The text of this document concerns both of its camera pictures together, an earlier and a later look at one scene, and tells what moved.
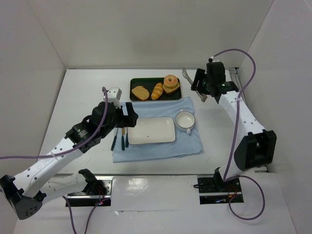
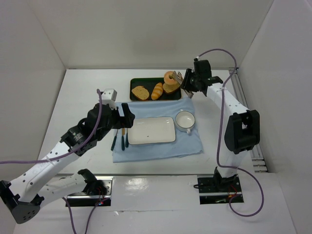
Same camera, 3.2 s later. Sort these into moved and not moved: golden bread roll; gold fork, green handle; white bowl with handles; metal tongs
Moved: metal tongs
Not moved: gold fork, green handle; white bowl with handles; golden bread roll
